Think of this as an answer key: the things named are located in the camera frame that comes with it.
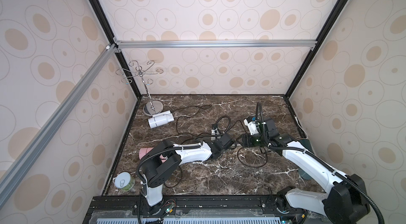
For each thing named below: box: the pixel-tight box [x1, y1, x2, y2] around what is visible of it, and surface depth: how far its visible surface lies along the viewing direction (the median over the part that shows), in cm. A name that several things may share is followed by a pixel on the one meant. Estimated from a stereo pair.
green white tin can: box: [113, 171, 136, 192], surface depth 77 cm
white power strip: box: [210, 127, 221, 142], surface depth 79 cm
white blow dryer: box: [148, 110, 175, 129], surface depth 102 cm
